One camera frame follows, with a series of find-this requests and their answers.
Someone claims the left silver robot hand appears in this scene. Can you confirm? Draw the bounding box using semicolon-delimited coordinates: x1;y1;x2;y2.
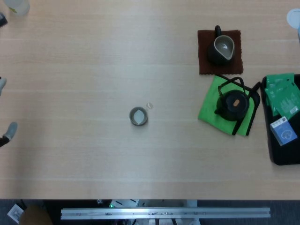
0;76;18;148

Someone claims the small dark tea cup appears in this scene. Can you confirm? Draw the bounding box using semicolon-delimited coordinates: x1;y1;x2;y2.
128;106;149;127

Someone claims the black teapot with handle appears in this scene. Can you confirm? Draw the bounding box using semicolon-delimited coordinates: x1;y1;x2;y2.
214;76;251;122

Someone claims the white floor socket box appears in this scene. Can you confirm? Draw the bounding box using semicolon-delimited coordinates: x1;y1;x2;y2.
7;203;24;223

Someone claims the brown round stool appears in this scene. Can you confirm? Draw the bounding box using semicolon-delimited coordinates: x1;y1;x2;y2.
19;205;53;225

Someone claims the frosted glass bottle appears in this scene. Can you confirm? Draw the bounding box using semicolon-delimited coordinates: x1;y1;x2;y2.
3;0;30;16

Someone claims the green microfiber cloth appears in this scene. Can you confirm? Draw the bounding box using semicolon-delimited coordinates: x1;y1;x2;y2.
198;75;261;136

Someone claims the brown cloth mat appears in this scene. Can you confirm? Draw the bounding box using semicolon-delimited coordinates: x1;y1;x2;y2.
197;29;244;75

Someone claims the dark ceramic pouring pitcher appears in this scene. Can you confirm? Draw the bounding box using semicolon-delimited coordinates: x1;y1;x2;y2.
206;25;235;66

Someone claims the black plastic tray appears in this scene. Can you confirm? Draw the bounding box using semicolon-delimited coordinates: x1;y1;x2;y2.
261;74;300;166

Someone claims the green tea packet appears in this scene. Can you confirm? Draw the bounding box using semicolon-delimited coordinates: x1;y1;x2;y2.
266;73;295;91
264;83;300;118

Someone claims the blue and white small box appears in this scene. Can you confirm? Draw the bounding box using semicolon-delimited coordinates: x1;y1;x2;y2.
270;116;298;146

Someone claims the white round plastic lid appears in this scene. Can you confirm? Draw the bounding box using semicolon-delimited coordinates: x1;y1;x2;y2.
286;8;300;29

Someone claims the aluminium profile rail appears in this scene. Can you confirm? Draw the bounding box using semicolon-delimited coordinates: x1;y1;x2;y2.
60;206;271;220

